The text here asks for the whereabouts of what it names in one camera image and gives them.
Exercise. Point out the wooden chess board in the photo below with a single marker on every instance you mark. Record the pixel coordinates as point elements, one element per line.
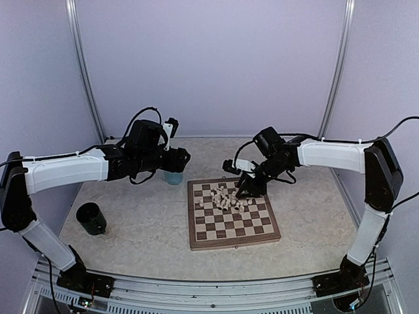
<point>208,230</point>

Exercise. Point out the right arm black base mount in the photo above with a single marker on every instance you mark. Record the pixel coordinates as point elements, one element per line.
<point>335,283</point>

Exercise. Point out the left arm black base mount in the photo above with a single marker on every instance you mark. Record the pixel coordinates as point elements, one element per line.
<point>86,283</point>

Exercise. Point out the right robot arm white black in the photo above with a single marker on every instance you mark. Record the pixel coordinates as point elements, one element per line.
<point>373,161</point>

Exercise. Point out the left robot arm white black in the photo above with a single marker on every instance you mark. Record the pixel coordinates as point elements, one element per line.
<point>146,149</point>

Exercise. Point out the aluminium corner post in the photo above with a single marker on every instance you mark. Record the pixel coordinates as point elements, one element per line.
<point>344,43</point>
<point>72,16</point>

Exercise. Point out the black ribbed cup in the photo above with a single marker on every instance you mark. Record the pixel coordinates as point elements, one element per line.
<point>90,217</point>

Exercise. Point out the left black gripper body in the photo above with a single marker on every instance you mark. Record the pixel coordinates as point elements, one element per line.
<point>174,164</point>

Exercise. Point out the white chess piece pile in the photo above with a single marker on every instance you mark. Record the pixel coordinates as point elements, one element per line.
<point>220,197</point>

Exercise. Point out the light blue mug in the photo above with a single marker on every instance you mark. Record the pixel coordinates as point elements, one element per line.
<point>173,178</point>

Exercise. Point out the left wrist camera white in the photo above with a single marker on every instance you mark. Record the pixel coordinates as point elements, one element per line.
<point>169,129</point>

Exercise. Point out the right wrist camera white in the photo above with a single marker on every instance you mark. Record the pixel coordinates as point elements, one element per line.
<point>238,166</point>

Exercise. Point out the right aluminium corner post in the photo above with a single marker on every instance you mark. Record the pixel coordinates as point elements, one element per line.
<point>344,43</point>

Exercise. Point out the left aluminium corner post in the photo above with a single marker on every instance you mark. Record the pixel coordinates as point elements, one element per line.
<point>72,16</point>

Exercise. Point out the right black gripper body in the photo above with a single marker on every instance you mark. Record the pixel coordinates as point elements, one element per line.
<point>262,187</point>

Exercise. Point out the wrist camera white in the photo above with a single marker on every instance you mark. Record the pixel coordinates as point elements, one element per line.
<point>169,129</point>
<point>238,166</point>

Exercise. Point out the aluminium front rail frame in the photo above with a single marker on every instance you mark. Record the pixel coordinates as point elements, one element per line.
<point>133,294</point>

